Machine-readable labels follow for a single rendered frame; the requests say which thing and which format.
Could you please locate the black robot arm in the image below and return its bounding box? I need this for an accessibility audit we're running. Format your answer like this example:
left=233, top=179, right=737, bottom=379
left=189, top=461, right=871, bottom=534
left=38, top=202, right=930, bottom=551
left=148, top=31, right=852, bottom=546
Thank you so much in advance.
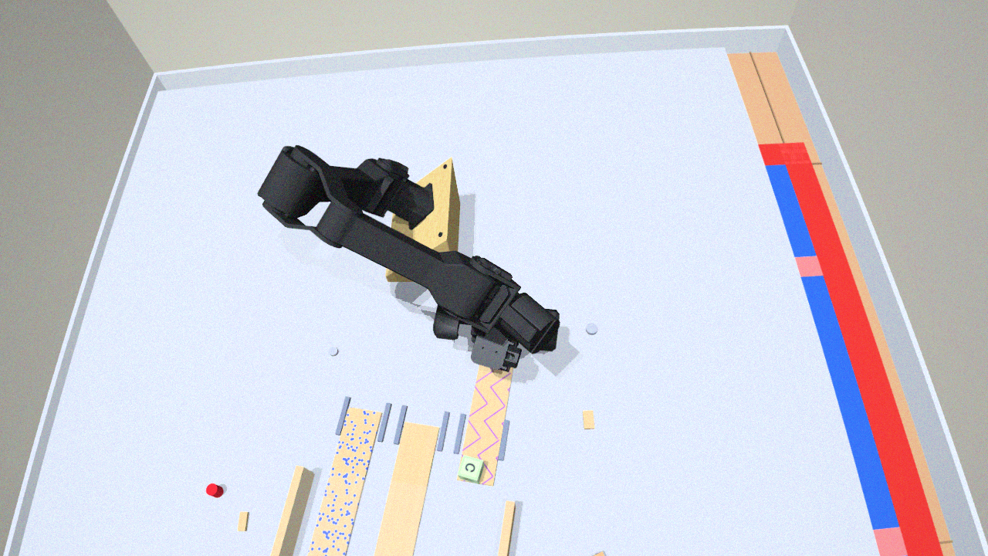
left=257, top=145, right=560, bottom=372

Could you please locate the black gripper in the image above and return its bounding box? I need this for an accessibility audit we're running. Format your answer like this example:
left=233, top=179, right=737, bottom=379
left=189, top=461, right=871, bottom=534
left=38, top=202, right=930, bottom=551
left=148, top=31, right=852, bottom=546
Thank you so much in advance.
left=433, top=305, right=560, bottom=352

